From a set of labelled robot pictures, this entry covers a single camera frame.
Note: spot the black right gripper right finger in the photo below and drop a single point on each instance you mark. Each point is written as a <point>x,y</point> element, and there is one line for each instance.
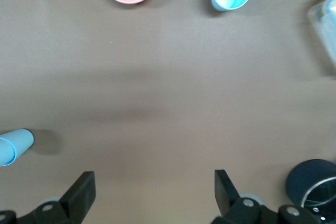
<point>228,200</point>

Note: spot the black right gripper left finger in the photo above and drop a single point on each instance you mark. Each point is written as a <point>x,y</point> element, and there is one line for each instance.
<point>76,197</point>

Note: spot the black cylindrical canister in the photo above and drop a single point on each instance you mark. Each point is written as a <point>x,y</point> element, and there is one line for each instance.
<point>304,176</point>

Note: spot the brown table mat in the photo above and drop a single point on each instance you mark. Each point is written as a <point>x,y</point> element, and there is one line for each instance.
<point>168,77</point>

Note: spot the clear plastic lidded container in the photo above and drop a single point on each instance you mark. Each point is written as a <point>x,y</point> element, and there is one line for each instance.
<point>325,24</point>

